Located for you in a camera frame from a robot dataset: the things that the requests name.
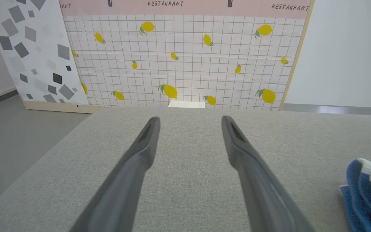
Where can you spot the grey terrazzo print panel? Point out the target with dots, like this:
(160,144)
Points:
(34,54)

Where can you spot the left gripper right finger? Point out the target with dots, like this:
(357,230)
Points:
(256,187)

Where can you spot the white box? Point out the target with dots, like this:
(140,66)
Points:
(186,104)

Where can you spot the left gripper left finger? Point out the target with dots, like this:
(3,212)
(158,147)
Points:
(124,187)

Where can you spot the blue garment with white trim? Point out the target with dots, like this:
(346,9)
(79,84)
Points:
(361,196)

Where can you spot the lemon print partition panel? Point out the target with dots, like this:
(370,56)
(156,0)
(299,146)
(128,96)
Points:
(188,64)

